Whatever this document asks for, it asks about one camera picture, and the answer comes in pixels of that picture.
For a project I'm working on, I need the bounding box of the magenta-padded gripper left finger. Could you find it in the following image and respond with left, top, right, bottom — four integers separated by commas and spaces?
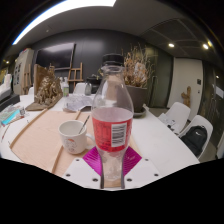
62, 146, 104, 190

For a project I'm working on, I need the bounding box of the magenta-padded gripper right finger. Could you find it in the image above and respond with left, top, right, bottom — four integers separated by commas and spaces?
120, 146, 163, 190

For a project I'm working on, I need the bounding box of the clear red-labelled drink bottle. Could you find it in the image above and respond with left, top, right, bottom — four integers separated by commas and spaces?
91, 53, 135, 183

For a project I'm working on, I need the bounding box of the white mug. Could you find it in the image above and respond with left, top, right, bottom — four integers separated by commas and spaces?
58, 119, 96, 155

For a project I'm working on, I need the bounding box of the metal spoon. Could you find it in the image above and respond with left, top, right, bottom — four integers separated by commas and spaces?
78, 114, 91, 135

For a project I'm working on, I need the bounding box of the beige table mat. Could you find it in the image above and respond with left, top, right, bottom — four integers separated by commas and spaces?
9, 108, 143, 189

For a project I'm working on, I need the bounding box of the stack of papers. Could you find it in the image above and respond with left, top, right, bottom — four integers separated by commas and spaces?
158, 113, 178, 129

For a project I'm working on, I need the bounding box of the grey plant saucer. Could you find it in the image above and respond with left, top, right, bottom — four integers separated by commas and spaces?
132, 104, 148, 118

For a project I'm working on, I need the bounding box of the black backpack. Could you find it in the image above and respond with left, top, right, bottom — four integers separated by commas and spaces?
179, 125, 208, 158

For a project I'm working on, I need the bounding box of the clear bag of papers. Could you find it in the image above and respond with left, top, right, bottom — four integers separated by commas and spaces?
62, 94, 96, 113

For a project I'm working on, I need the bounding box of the white chair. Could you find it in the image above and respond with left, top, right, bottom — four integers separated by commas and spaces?
178, 114, 214, 160
73, 82, 88, 95
159, 101, 192, 134

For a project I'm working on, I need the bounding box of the dried plant in grey pot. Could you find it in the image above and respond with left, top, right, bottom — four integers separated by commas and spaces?
123, 44, 155, 114

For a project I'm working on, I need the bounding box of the dark grey bottle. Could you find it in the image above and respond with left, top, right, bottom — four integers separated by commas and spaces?
84, 81, 93, 97

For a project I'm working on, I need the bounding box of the white spray bottle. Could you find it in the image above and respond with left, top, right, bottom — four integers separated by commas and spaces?
62, 77, 70, 98

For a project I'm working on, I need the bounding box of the wooden figure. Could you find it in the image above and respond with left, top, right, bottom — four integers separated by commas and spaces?
181, 85, 193, 108

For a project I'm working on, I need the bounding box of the colourful booklet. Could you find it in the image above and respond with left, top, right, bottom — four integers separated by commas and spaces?
0, 104, 28, 127

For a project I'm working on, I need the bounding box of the white plaster statue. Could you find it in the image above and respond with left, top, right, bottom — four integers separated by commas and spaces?
133, 61, 148, 86

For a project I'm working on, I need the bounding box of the black desktop device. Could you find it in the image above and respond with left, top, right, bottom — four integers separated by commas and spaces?
0, 89, 21, 113

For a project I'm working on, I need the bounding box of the white cabinet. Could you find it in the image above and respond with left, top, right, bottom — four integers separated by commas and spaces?
12, 48, 35, 96

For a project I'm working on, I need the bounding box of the black wall screen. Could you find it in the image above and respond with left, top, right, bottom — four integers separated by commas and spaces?
34, 42, 76, 70

